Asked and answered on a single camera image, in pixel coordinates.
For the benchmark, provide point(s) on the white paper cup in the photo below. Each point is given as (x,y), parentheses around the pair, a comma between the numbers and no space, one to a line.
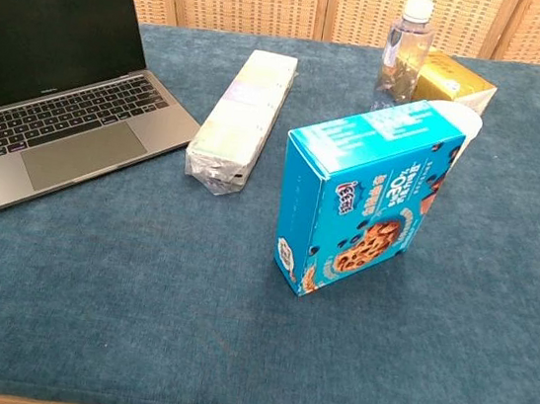
(466,120)

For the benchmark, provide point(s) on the gold cardboard box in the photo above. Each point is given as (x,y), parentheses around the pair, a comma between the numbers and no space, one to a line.
(450,79)

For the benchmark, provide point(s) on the plastic-wrapped tissue pack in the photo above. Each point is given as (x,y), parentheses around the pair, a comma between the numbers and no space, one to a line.
(241,118)

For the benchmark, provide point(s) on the grey laptop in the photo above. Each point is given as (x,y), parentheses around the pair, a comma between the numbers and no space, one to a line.
(63,105)

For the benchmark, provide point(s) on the clear plastic water bottle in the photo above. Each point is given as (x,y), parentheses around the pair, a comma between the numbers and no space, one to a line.
(404,55)

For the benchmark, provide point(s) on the blue cookie box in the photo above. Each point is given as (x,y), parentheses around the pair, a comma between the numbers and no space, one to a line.
(368,175)

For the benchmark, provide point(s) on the blue table mat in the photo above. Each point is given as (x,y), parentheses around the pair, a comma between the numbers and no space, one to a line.
(135,319)

